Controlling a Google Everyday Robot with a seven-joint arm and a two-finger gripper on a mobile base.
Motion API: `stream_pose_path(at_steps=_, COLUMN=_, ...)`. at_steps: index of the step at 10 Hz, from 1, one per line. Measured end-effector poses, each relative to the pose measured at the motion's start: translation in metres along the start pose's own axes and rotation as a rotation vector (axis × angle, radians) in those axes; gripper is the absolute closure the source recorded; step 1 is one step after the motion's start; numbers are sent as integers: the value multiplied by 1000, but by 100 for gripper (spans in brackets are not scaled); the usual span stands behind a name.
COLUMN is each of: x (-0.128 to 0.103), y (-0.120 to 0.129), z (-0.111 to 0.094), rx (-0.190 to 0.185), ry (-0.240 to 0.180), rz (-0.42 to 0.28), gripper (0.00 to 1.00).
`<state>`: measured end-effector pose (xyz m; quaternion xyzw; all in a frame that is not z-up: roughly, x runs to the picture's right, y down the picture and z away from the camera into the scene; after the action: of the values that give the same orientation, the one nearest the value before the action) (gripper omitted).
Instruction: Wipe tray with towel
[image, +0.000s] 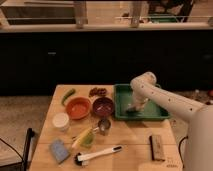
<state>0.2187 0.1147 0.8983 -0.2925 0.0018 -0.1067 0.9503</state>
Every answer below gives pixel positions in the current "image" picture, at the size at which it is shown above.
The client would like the red brown food pile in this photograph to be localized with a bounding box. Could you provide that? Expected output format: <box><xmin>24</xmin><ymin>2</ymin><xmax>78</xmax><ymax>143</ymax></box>
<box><xmin>89</xmin><ymin>87</ymin><xmax>107</xmax><ymax>97</ymax></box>

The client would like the metal measuring cup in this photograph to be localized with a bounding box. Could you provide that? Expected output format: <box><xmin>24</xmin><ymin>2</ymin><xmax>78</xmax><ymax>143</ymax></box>
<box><xmin>93</xmin><ymin>118</ymin><xmax>111</xmax><ymax>136</ymax></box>

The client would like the orange bowl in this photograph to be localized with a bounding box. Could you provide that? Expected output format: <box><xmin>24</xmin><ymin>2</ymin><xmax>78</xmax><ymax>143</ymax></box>
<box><xmin>65</xmin><ymin>97</ymin><xmax>91</xmax><ymax>120</ymax></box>

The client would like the white cup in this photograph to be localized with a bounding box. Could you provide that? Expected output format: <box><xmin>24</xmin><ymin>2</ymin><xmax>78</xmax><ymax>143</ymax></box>
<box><xmin>52</xmin><ymin>113</ymin><xmax>69</xmax><ymax>131</ymax></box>

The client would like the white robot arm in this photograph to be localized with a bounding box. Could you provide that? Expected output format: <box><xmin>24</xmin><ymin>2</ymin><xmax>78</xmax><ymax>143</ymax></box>
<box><xmin>130</xmin><ymin>72</ymin><xmax>213</xmax><ymax>171</ymax></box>

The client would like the dark purple bowl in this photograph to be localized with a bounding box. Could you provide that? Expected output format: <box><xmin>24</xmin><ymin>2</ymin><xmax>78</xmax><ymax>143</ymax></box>
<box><xmin>92</xmin><ymin>97</ymin><xmax>115</xmax><ymax>117</ymax></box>

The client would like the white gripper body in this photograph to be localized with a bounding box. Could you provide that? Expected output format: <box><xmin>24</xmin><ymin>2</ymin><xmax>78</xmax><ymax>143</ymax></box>
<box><xmin>132</xmin><ymin>92</ymin><xmax>148</xmax><ymax>109</ymax></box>

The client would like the white dish brush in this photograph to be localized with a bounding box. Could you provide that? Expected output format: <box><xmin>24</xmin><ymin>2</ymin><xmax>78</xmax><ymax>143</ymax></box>
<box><xmin>74</xmin><ymin>146</ymin><xmax>122</xmax><ymax>166</ymax></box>

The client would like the green pepper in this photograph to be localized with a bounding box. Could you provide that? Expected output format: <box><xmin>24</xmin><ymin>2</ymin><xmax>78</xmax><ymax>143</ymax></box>
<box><xmin>61</xmin><ymin>88</ymin><xmax>76</xmax><ymax>106</ymax></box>

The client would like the blue sponge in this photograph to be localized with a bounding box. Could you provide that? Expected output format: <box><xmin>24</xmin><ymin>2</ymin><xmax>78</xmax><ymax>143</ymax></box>
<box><xmin>49</xmin><ymin>139</ymin><xmax>70</xmax><ymax>164</ymax></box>

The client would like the wooden block brush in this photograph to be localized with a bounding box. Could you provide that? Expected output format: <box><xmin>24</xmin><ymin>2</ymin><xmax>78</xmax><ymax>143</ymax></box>
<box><xmin>149</xmin><ymin>135</ymin><xmax>165</xmax><ymax>162</ymax></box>

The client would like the black cable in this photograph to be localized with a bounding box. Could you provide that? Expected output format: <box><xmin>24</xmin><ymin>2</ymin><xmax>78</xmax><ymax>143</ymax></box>
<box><xmin>177</xmin><ymin>135</ymin><xmax>189</xmax><ymax>164</ymax></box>

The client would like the yellow green corn toy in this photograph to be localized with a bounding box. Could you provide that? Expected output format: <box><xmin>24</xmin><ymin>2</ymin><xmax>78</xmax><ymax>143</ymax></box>
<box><xmin>71</xmin><ymin>127</ymin><xmax>94</xmax><ymax>149</ymax></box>

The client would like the green plastic tray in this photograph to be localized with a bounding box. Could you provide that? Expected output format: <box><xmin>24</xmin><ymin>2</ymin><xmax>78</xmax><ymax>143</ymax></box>
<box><xmin>114</xmin><ymin>84</ymin><xmax>170</xmax><ymax>121</ymax></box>

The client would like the black chair frame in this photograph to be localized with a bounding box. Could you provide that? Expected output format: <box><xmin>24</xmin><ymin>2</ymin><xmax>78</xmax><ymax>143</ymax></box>
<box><xmin>0</xmin><ymin>128</ymin><xmax>35</xmax><ymax>171</ymax></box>

